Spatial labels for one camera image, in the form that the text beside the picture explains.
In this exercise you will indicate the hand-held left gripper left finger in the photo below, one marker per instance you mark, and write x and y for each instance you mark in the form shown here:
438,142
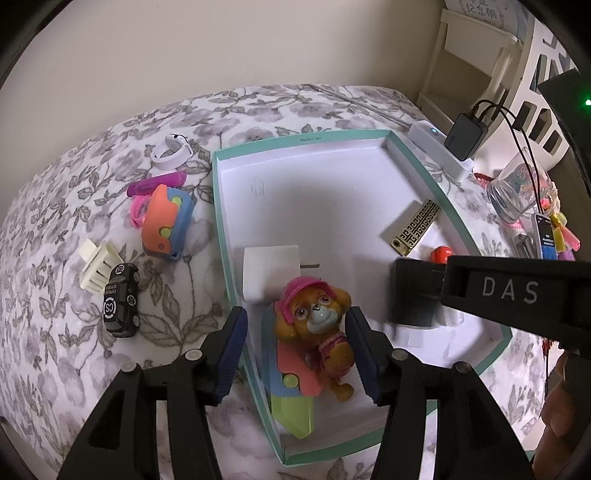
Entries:
231,355

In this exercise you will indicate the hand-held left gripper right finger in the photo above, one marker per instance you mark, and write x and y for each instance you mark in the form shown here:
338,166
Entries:
364,355

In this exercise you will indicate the toy dog with pink cap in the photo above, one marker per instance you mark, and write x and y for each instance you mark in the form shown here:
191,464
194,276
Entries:
318,323

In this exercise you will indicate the pink and blue plastic toy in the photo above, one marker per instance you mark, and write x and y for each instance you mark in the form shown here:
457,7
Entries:
288,369

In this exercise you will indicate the red and white tube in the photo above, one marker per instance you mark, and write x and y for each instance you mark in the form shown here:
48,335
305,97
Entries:
441,255

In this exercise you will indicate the black charger block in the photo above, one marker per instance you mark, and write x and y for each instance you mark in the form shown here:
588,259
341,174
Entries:
415,290

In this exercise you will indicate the white charger cube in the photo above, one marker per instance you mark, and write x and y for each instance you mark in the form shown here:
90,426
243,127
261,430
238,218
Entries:
268,272

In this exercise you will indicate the black gold patterned lighter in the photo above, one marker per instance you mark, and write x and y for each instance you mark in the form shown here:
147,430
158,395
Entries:
411,228

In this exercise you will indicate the black toy car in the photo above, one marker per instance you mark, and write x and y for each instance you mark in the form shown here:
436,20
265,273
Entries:
121,300

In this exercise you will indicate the orange and blue plastic toy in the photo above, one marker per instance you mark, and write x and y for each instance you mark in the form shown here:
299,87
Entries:
164,219

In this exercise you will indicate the cream hair claw clip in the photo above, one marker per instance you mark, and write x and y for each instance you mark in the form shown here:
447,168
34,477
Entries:
97,267

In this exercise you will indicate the teal rimmed white tray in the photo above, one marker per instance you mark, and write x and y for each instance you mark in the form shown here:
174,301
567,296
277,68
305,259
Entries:
314,203

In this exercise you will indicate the pink wristband watch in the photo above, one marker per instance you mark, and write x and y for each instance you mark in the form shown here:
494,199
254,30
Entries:
137,210

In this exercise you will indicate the purple highlighter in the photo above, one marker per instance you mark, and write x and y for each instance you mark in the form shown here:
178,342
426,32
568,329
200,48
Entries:
157,184

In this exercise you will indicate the person's right hand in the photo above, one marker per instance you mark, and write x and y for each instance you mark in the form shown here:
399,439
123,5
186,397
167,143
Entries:
558,410

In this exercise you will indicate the black and blue card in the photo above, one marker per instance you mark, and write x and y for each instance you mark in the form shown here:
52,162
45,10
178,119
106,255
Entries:
548,237

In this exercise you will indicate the bundle of coloured markers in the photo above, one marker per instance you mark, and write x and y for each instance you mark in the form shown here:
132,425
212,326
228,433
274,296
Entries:
569,235

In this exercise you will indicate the clear water bottle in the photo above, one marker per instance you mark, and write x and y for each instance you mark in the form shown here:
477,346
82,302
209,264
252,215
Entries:
512,194

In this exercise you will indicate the black power adapter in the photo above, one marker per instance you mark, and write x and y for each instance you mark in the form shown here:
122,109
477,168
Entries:
466,136

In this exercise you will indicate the white power strip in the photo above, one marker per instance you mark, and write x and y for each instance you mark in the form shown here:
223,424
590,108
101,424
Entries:
427,138

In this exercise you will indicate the white slatted crib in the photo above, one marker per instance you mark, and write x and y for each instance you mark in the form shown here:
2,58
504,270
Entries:
540,60

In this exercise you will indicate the white wooden shelf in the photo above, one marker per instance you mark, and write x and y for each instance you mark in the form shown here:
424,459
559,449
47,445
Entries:
461,50

